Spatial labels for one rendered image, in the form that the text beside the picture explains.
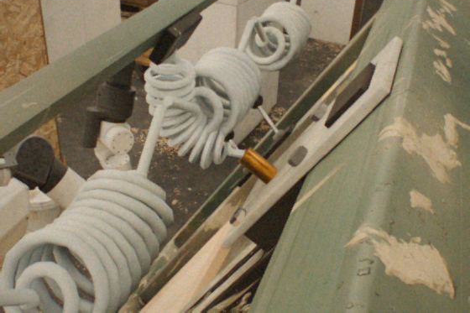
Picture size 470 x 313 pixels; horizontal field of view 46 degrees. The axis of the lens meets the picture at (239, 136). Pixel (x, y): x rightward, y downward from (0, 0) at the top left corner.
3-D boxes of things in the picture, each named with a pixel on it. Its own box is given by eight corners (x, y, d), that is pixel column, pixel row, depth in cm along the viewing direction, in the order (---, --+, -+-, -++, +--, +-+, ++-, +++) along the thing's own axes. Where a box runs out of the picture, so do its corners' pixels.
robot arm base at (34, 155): (13, 203, 144) (-21, 173, 140) (45, 168, 151) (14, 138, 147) (34, 195, 133) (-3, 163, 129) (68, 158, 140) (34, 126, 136)
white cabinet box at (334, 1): (310, 23, 649) (317, -40, 613) (358, 33, 629) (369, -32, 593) (297, 35, 613) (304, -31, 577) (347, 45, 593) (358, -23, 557)
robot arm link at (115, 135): (143, 110, 132) (136, 153, 136) (122, 96, 140) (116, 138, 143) (100, 110, 125) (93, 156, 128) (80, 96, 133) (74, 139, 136)
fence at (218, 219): (157, 292, 160) (146, 284, 160) (382, 62, 106) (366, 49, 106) (148, 305, 156) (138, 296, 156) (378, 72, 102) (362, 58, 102)
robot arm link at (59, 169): (35, 197, 146) (-8, 164, 141) (55, 171, 151) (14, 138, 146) (52, 191, 137) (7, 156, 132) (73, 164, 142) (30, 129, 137)
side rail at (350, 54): (206, 250, 181) (180, 229, 180) (464, -10, 119) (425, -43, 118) (198, 262, 176) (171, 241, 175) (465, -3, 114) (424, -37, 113)
